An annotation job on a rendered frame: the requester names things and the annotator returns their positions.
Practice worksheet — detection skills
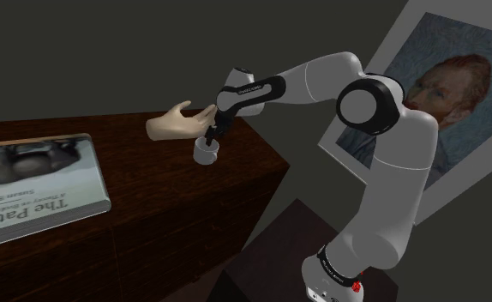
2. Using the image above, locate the white cup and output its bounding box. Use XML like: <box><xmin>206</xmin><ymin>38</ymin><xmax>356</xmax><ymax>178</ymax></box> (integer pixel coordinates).
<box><xmin>192</xmin><ymin>136</ymin><xmax>220</xmax><ymax>166</ymax></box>

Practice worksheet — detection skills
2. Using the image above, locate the beige hand figure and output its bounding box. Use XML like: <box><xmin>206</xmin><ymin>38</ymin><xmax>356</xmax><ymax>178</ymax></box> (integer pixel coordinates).
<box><xmin>145</xmin><ymin>100</ymin><xmax>218</xmax><ymax>142</ymax></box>

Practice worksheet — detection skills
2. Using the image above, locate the dark wooden chest of drawers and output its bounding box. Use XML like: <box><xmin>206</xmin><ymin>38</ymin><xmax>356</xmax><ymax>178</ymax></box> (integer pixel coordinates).
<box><xmin>0</xmin><ymin>110</ymin><xmax>291</xmax><ymax>302</ymax></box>

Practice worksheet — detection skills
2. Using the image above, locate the dark robot stand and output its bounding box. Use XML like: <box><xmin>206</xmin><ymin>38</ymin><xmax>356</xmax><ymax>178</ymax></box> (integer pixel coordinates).
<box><xmin>205</xmin><ymin>197</ymin><xmax>399</xmax><ymax>302</ymax></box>

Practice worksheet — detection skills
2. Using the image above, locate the grey hardcover book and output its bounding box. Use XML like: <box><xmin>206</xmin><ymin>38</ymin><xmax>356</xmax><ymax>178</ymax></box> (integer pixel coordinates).
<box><xmin>0</xmin><ymin>132</ymin><xmax>112</xmax><ymax>251</ymax></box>

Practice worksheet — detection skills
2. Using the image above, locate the framed portrait painting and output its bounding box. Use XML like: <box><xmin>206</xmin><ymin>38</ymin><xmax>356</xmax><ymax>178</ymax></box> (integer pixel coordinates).
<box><xmin>317</xmin><ymin>0</ymin><xmax>492</xmax><ymax>227</ymax></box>

